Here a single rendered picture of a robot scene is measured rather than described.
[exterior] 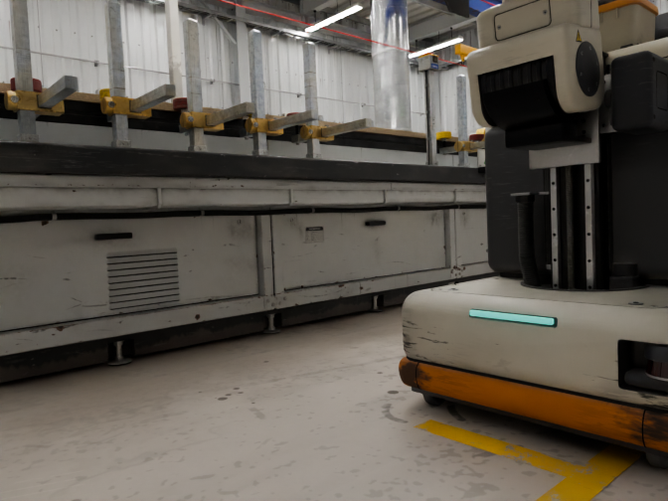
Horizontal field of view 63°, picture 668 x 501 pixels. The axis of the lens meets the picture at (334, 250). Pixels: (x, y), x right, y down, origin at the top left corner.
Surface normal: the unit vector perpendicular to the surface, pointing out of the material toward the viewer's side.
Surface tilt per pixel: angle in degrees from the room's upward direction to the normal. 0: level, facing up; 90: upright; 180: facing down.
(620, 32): 92
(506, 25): 98
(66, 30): 90
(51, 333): 90
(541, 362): 90
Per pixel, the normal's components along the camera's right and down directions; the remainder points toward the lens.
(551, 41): -0.73, 0.21
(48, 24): 0.66, 0.01
